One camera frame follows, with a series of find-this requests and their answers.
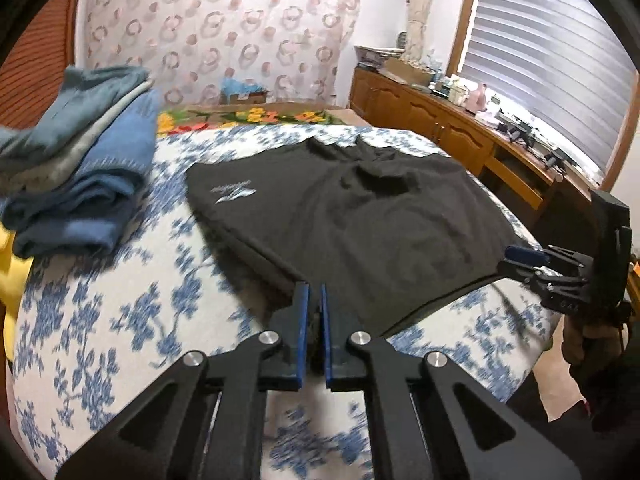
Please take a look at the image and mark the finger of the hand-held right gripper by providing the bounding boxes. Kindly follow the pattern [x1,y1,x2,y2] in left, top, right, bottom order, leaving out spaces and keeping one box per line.
[504,244,597,272]
[496,260,593,315]

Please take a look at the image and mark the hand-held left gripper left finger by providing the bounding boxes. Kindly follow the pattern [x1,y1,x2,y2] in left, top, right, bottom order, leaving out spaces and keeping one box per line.
[55,281,311,480]

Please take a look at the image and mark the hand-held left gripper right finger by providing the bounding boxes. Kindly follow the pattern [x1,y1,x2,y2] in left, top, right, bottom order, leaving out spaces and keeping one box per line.
[319,283,583,480]

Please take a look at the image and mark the black pants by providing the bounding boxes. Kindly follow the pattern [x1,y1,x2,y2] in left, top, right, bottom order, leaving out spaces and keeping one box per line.
[185,136,533,337]

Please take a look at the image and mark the person's right hand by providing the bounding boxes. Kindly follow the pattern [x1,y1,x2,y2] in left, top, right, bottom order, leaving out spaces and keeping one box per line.
[561,317,625,376]

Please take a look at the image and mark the wooden cabinet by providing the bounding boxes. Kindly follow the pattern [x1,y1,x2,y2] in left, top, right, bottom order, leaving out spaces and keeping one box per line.
[347,66,603,233]

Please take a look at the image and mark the pink bottle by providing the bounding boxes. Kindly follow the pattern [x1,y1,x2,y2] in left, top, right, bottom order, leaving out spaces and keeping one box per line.
[466,83,489,114]

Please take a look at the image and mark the blue floral bedspread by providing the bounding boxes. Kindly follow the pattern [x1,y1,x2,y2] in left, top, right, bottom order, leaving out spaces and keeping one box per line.
[9,122,562,480]

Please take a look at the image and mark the grey window blind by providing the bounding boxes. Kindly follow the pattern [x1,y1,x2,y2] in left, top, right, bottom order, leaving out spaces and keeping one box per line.
[457,0,640,173]

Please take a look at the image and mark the open cardboard box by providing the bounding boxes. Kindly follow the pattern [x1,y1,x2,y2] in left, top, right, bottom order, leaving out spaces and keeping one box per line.
[384,57,437,87]

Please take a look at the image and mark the yellow red flower blanket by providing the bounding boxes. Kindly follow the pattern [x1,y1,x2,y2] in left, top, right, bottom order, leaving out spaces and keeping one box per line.
[155,101,352,136]

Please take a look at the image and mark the small cardboard box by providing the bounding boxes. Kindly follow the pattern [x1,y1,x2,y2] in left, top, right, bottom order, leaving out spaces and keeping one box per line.
[220,87,272,106]

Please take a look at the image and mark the blue folded jeans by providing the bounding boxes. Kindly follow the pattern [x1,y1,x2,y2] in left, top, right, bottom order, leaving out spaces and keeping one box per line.
[1,89,165,261]

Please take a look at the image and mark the blue plastic bag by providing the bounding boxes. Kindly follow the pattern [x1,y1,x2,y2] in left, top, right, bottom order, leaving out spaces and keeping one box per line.
[221,76,267,96]

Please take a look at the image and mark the cream lace curtain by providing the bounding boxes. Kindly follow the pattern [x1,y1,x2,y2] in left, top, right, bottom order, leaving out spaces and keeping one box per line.
[404,0,437,61]

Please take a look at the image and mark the yellow cloth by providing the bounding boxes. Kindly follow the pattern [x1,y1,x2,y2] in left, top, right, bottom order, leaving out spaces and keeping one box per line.
[0,224,34,362]

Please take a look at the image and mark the grey folded garment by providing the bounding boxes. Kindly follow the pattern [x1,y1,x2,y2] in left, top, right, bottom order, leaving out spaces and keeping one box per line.
[0,81,157,196]

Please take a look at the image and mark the circle patterned curtain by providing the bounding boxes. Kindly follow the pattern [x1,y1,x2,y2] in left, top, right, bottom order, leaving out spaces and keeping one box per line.
[75,0,364,109]

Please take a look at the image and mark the teal folded garment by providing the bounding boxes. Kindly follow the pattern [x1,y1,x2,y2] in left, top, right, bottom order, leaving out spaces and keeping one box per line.
[0,65,154,171]

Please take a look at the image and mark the wooden louvered door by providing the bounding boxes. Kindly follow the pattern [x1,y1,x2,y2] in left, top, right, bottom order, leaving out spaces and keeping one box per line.
[0,0,87,132]

